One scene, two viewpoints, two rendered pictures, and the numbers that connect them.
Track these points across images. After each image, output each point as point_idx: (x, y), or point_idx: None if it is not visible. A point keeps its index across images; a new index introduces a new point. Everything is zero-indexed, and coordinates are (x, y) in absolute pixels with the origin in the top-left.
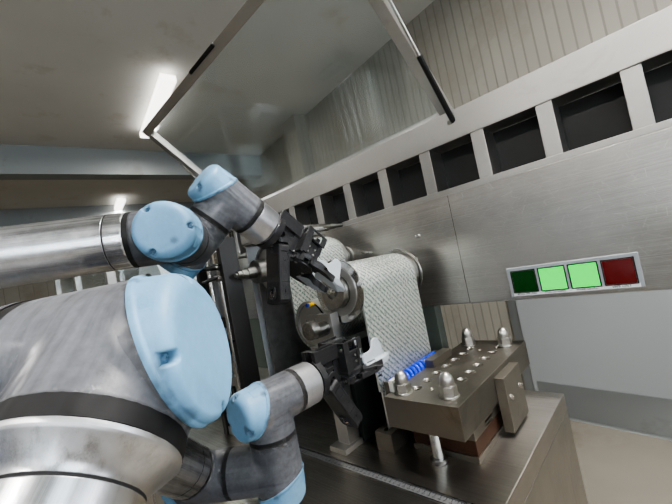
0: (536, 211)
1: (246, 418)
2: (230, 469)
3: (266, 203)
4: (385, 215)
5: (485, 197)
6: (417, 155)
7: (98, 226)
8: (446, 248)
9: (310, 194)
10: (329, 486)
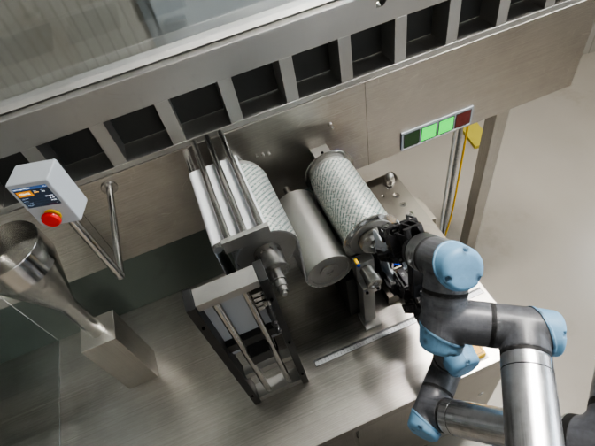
0: (430, 88)
1: (478, 363)
2: (452, 390)
3: (9, 128)
4: (290, 111)
5: (397, 80)
6: (336, 39)
7: (554, 373)
8: (356, 129)
9: (146, 99)
10: (409, 346)
